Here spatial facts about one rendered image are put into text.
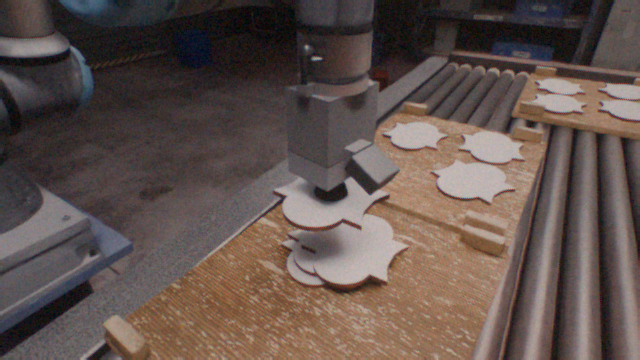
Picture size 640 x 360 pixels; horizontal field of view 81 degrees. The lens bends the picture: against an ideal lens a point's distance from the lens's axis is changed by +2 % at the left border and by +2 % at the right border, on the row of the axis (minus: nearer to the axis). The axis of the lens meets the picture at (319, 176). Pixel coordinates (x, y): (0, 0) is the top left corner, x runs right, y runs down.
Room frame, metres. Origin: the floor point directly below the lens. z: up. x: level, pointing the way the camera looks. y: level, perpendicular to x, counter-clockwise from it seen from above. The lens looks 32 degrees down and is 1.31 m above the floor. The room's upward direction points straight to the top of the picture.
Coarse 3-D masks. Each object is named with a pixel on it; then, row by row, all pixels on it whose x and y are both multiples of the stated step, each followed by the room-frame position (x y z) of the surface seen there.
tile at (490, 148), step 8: (464, 136) 0.77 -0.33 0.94; (472, 136) 0.76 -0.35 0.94; (480, 136) 0.76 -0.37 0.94; (488, 136) 0.76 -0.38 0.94; (496, 136) 0.76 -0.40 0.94; (504, 136) 0.76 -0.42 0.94; (472, 144) 0.72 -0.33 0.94; (480, 144) 0.72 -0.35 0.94; (488, 144) 0.72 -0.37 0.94; (496, 144) 0.72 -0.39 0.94; (504, 144) 0.72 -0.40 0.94; (512, 144) 0.72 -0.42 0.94; (520, 144) 0.72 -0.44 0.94; (472, 152) 0.69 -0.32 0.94; (480, 152) 0.69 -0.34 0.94; (488, 152) 0.69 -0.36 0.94; (496, 152) 0.69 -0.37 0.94; (504, 152) 0.69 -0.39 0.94; (512, 152) 0.69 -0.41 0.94; (480, 160) 0.66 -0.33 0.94; (488, 160) 0.65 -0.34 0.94; (496, 160) 0.65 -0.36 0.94; (504, 160) 0.65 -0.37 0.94; (520, 160) 0.66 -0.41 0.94
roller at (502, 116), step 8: (520, 80) 1.25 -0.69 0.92; (512, 88) 1.17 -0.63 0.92; (520, 88) 1.18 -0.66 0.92; (512, 96) 1.09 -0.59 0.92; (504, 104) 1.03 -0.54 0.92; (512, 104) 1.04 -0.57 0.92; (496, 112) 0.99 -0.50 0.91; (504, 112) 0.97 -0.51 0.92; (496, 120) 0.91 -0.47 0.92; (504, 120) 0.92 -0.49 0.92; (488, 128) 0.87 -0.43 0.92; (496, 128) 0.86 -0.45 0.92; (504, 128) 0.89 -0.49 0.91
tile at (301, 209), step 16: (288, 192) 0.39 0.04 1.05; (304, 192) 0.39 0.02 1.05; (352, 192) 0.39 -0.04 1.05; (384, 192) 0.39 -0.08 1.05; (288, 208) 0.35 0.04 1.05; (304, 208) 0.35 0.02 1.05; (320, 208) 0.35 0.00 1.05; (336, 208) 0.35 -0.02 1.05; (352, 208) 0.35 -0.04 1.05; (368, 208) 0.36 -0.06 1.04; (304, 224) 0.32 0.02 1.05; (320, 224) 0.32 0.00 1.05; (336, 224) 0.33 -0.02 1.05; (352, 224) 0.33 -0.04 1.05
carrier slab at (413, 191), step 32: (384, 128) 0.83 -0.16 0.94; (448, 128) 0.83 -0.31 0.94; (480, 128) 0.83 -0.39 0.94; (416, 160) 0.67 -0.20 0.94; (448, 160) 0.67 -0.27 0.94; (512, 160) 0.67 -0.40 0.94; (416, 192) 0.55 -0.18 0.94; (512, 192) 0.55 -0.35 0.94; (448, 224) 0.46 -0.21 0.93; (512, 224) 0.46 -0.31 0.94
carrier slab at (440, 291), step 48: (240, 240) 0.42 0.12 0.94; (288, 240) 0.42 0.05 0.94; (432, 240) 0.42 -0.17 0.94; (192, 288) 0.33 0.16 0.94; (240, 288) 0.33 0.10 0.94; (288, 288) 0.33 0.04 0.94; (336, 288) 0.33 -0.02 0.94; (384, 288) 0.33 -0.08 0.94; (432, 288) 0.33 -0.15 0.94; (480, 288) 0.33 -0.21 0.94; (144, 336) 0.26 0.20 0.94; (192, 336) 0.26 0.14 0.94; (240, 336) 0.26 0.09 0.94; (288, 336) 0.26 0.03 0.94; (336, 336) 0.26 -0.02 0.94; (384, 336) 0.26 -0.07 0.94; (432, 336) 0.26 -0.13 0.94
